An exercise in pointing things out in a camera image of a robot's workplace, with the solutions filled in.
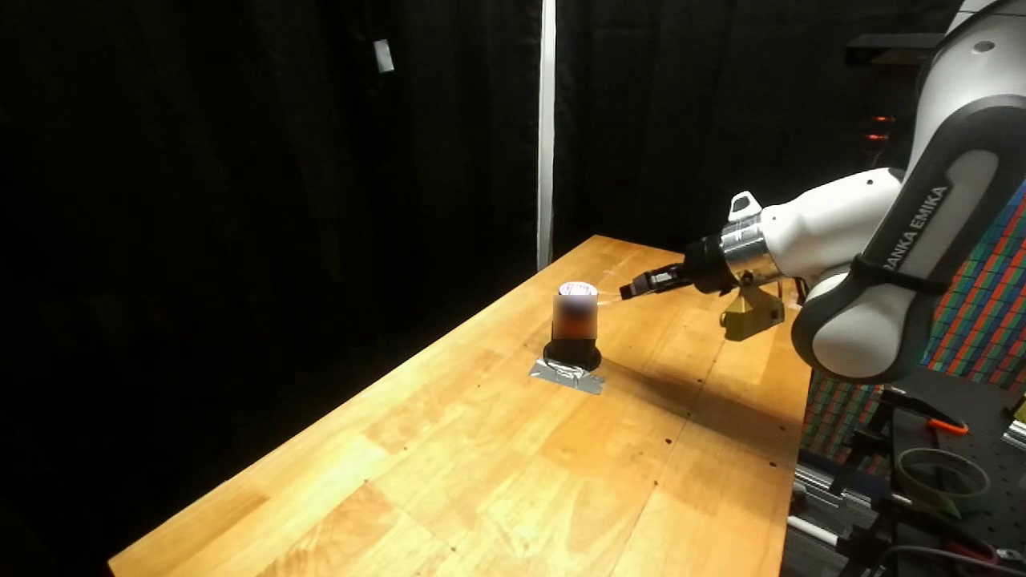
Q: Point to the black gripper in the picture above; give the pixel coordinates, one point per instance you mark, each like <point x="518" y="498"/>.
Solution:
<point x="709" y="267"/>

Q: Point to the dark upturned cup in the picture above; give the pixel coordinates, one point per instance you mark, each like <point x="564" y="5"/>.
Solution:
<point x="575" y="356"/>

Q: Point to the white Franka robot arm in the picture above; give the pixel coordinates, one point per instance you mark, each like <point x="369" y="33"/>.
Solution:
<point x="919" y="235"/>

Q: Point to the grey tape patch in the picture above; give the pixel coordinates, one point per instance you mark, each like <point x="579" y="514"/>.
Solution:
<point x="564" y="376"/>

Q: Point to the white vertical pole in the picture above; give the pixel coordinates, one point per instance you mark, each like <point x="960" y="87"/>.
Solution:
<point x="547" y="130"/>

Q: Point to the colourful checkered cloth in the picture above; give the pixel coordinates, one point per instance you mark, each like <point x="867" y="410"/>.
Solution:
<point x="988" y="309"/>

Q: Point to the small white tag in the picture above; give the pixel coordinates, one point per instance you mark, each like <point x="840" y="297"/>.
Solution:
<point x="382" y="56"/>

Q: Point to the grey tape roll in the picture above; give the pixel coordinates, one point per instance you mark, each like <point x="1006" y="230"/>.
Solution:
<point x="940" y="480"/>

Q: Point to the black perforated board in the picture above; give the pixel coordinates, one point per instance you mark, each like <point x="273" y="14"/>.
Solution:
<point x="977" y="410"/>

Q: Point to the gold wrist camera block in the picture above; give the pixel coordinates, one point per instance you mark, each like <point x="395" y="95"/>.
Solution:
<point x="754" y="312"/>

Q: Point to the aluminium rail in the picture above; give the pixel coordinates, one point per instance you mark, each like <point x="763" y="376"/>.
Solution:
<point x="835" y="502"/>

